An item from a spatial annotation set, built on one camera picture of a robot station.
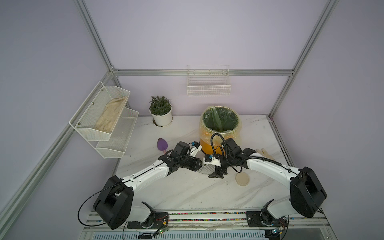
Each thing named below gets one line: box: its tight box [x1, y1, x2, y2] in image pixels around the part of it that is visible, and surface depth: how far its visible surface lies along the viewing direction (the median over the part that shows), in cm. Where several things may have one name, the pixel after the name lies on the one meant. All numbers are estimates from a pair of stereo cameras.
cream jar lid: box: [235, 172, 250, 187], surface depth 88 cm
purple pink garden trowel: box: [157, 137, 168, 155], surface depth 105 cm
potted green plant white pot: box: [149, 95, 173, 127], surface depth 106 cm
